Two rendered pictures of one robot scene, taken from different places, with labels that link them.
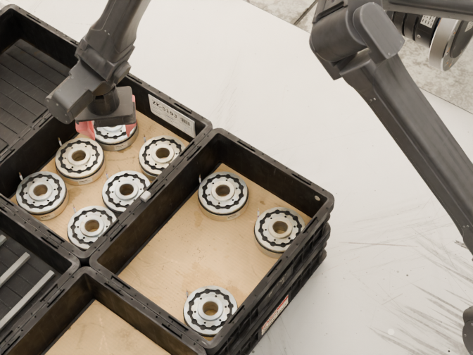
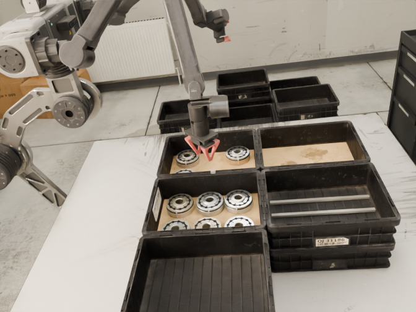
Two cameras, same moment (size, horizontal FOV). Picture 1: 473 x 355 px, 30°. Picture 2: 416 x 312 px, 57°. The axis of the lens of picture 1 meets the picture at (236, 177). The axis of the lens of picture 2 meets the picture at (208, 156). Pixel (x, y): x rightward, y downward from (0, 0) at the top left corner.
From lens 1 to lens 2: 2.01 m
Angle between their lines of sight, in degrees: 77
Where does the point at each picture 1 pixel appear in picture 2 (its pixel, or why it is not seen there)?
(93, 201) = (223, 216)
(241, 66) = (82, 257)
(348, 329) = not seen: hidden behind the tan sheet
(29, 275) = (279, 210)
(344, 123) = (103, 204)
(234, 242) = (202, 169)
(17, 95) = (184, 298)
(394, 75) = not seen: outside the picture
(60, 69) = (148, 291)
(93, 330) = not seen: hidden behind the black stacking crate
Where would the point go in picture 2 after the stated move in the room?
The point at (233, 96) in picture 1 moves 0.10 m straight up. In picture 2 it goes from (106, 247) to (99, 229)
